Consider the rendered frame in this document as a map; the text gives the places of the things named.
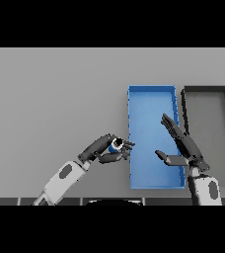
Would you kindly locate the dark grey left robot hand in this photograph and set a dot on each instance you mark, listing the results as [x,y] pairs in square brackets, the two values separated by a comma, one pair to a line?
[96,148]

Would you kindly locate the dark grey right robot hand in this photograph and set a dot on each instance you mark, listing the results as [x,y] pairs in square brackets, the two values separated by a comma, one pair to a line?
[187,146]

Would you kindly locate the blue pipe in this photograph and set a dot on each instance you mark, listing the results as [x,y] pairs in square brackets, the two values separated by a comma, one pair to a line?
[115,145]

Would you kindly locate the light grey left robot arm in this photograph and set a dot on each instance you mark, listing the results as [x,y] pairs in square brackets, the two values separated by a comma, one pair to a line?
[60,181]

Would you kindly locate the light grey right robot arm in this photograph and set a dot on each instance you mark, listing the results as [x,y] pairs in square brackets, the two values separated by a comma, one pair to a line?
[205,189]

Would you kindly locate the dark grey bin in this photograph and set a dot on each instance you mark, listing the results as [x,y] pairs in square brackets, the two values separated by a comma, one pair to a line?
[213,135]

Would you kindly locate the blue bin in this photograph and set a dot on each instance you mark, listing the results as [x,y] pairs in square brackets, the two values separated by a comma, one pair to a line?
[154,138]

